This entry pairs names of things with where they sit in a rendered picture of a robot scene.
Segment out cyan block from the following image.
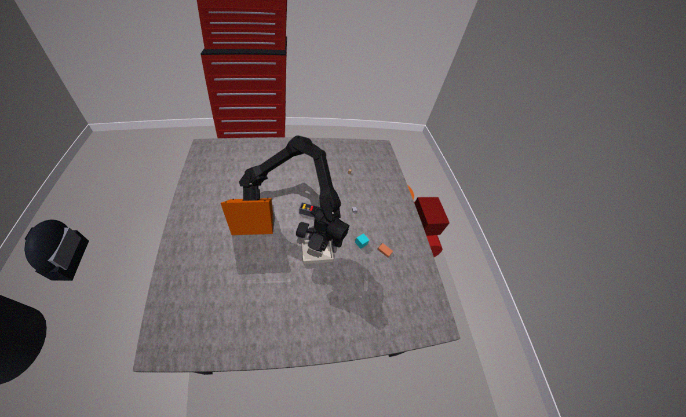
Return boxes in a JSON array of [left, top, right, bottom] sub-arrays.
[[355, 234, 370, 248]]

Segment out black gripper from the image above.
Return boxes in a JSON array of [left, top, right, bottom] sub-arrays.
[[296, 222, 343, 248]]

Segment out white shallow rectangular tray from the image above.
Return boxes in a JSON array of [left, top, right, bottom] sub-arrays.
[[301, 240, 334, 264]]

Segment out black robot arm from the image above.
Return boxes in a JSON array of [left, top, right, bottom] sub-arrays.
[[239, 136, 349, 252]]

